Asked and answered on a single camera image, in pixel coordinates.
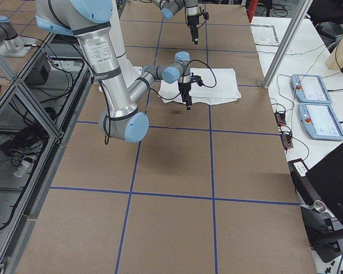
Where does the lower blue teach pendant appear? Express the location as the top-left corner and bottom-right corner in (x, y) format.
(298, 103), (343, 141)

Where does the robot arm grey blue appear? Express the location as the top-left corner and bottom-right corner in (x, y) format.
(151, 0), (209, 45)
(35, 1), (202, 143)

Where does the white long-sleeve printed shirt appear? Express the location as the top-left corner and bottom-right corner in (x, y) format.
(158, 67), (242, 106)

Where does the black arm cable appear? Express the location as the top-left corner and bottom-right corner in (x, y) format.
(188, 59), (218, 88)

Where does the aluminium frame post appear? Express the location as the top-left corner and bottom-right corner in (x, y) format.
(262, 0), (313, 89)

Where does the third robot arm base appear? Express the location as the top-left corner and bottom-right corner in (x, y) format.
(0, 15), (30, 58)

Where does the blue teach pendant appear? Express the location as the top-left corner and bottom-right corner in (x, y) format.
(298, 103), (343, 141)
(290, 74), (332, 104)

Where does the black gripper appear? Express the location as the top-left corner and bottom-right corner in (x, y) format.
(178, 72), (203, 110)
(185, 7), (209, 45)

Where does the white power strip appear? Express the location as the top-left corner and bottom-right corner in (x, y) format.
(13, 158), (33, 178)

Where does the orange black connector box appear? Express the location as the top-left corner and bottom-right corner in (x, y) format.
(274, 111), (287, 126)

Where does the white paper sheet in sleeve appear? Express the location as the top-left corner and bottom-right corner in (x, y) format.
(250, 24), (280, 46)

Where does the black camera stand device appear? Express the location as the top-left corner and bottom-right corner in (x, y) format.
(300, 200), (343, 263)

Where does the upper blue teach pendant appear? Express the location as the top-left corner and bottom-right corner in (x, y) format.
(290, 74), (332, 104)

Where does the black laptop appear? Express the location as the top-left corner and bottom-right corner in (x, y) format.
(288, 142), (343, 225)

